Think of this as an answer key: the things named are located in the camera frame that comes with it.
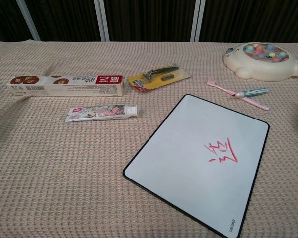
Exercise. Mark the long white toothpaste box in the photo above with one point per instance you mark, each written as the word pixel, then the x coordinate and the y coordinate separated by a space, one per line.
pixel 64 88

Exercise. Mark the pink toothbrush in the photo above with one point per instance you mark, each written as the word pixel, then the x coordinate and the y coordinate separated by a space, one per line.
pixel 219 87

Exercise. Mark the green capped marker pen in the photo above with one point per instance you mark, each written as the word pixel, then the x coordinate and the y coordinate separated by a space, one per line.
pixel 255 92

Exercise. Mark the white board with black frame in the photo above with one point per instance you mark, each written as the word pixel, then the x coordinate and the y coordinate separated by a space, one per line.
pixel 183 153

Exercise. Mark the yellow razor blister pack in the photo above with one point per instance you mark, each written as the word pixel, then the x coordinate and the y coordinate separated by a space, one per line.
pixel 139 83

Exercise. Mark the beige waffle tablecloth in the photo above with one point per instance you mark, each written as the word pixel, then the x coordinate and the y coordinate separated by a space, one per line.
pixel 52 161

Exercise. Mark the aluminium partition post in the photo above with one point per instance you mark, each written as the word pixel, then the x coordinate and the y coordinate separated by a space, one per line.
pixel 198 19
pixel 28 19
pixel 101 19

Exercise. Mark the floral toothpaste tube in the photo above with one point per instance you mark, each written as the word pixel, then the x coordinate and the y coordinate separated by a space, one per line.
pixel 101 112

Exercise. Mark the cream fishing game toy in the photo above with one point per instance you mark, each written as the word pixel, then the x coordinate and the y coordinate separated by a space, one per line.
pixel 253 67

